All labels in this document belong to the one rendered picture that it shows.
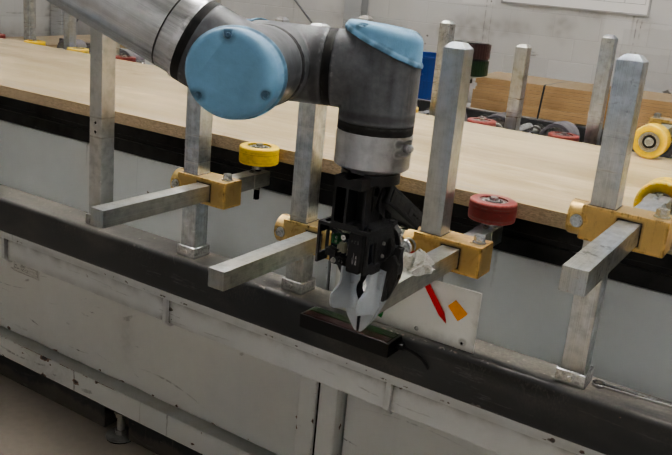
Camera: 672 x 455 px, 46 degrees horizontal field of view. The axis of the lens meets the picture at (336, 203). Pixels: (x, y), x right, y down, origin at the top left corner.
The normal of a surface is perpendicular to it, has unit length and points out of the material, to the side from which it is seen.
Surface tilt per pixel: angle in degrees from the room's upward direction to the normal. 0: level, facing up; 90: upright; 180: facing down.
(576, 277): 90
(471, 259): 90
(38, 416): 0
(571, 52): 90
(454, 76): 90
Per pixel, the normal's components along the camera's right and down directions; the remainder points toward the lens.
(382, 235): 0.84, 0.22
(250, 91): -0.11, 0.29
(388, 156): 0.37, 0.28
